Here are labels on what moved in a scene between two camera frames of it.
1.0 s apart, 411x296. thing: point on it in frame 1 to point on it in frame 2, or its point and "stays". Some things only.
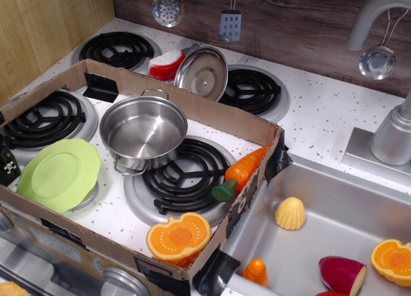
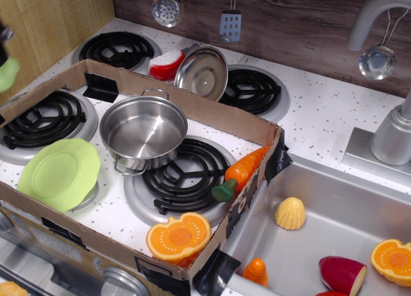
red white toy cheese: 165,65 stays
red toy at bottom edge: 332,293 stays
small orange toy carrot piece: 256,270 stays
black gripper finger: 9,168 to 5,34
